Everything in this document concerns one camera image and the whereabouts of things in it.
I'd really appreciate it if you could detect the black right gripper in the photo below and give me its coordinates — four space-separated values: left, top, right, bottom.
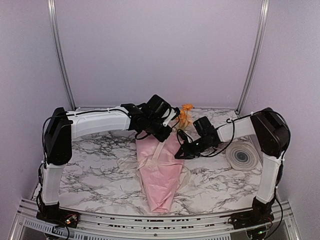
174 136 213 159

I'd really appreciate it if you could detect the pink wrapping paper sheet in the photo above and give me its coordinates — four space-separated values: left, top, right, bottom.
136 133 191 213

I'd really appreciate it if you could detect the orange flower stem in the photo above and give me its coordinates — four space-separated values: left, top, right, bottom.
176 103 194 130

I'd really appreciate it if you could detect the cream ribbon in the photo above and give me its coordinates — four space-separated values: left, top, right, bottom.
117 138 191 190

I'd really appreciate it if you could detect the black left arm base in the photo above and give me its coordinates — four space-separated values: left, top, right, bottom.
36 198 80 228

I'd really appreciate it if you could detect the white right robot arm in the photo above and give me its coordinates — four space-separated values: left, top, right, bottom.
174 107 291 206

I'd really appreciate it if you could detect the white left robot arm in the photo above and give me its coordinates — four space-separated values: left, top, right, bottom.
37 94 180 223

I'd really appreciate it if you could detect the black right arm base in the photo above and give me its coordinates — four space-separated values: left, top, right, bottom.
228 197 275 230

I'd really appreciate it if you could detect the grey swirl ceramic plate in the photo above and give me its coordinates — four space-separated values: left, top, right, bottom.
225 141 259 171

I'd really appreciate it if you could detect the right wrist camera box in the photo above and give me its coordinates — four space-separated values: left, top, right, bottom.
193 116 215 137

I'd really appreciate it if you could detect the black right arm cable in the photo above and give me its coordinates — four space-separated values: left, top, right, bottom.
176 117 237 158

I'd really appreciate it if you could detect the aluminium frame right post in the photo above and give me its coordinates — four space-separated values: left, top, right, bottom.
236 0 270 114

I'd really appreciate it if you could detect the aluminium frame post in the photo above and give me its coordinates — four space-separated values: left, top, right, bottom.
236 0 270 114
47 0 77 110

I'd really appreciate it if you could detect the aluminium frame left post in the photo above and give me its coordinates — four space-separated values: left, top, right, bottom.
47 0 77 110

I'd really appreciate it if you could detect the aluminium front rail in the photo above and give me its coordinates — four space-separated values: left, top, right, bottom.
8 199 301 240

